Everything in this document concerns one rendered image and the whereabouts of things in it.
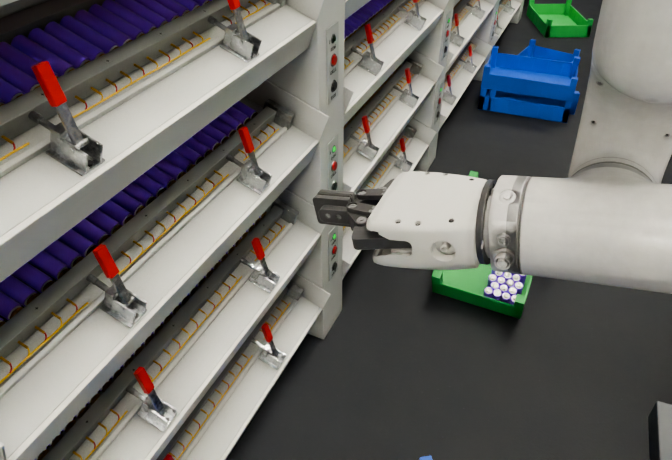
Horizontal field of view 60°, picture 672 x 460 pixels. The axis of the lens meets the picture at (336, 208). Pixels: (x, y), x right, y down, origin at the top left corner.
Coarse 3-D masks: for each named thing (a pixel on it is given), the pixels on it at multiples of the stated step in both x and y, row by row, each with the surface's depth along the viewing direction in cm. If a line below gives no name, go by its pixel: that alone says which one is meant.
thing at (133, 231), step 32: (256, 128) 86; (224, 160) 81; (192, 192) 77; (128, 224) 67; (160, 224) 70; (128, 256) 66; (64, 288) 60; (32, 320) 56; (0, 352) 54; (32, 352) 56
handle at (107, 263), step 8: (96, 248) 58; (104, 248) 58; (96, 256) 58; (104, 256) 58; (104, 264) 58; (112, 264) 59; (104, 272) 59; (112, 272) 59; (112, 280) 59; (120, 280) 60; (120, 288) 60; (120, 296) 60; (128, 296) 61
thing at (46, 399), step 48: (288, 96) 91; (288, 144) 90; (240, 192) 80; (144, 240) 70; (192, 240) 72; (96, 288) 63; (144, 288) 65; (192, 288) 72; (48, 336) 58; (96, 336) 60; (144, 336) 65; (0, 384) 54; (48, 384) 55; (96, 384) 59; (0, 432) 51; (48, 432) 54
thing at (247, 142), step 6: (246, 126) 77; (240, 132) 77; (246, 132) 77; (246, 138) 77; (246, 144) 78; (252, 144) 79; (246, 150) 78; (252, 150) 79; (252, 156) 79; (252, 162) 79; (258, 168) 80; (258, 174) 80
